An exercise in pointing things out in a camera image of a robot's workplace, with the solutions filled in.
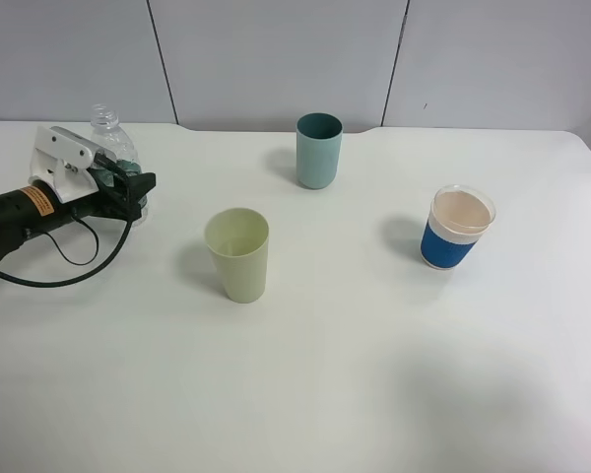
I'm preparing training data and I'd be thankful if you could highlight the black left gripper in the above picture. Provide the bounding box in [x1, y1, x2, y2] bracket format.
[29, 171, 158, 237]

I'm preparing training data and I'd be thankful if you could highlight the clear bottle with green label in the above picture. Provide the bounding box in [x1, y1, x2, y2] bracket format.
[88, 103, 152, 231]

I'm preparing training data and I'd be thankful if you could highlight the pale yellow-green plastic cup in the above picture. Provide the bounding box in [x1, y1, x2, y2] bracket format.
[204, 208, 269, 304]

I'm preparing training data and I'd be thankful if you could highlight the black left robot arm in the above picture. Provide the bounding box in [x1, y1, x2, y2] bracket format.
[0, 172, 156, 261]

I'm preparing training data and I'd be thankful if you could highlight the teal plastic cup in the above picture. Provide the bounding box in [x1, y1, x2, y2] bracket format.
[296, 112, 343, 190]

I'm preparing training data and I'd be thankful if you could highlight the blue sleeved paper cup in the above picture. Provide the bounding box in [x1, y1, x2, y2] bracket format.
[420, 184, 496, 270]

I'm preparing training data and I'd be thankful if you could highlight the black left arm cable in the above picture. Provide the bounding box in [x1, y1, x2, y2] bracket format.
[0, 152, 132, 289]

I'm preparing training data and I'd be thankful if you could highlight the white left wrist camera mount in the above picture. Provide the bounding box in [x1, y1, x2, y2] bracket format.
[29, 126, 101, 204]

